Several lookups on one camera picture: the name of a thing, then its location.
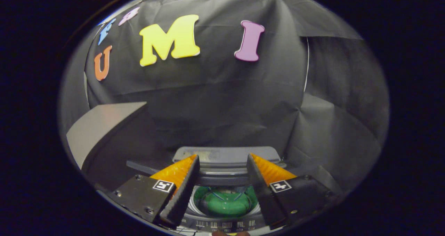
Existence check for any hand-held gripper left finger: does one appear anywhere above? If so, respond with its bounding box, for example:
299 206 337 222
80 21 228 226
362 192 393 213
106 154 201 228

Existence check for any grey washing machine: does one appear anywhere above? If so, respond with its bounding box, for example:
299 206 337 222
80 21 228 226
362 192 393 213
179 166 275 234

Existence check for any black backdrop cloth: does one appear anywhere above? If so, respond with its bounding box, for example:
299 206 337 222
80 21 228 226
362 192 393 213
59 0 390 195

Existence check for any green polo shirt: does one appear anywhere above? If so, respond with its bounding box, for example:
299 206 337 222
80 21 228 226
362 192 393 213
194 186 258 217

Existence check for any dark washing machine lid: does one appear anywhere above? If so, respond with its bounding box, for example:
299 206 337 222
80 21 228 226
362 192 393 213
172 146 282 169

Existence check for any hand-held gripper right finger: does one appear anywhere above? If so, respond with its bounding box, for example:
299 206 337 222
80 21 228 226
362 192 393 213
246 153 336 229

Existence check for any grey cabinet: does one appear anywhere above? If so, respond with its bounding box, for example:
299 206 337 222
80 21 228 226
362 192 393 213
66 101 174 181

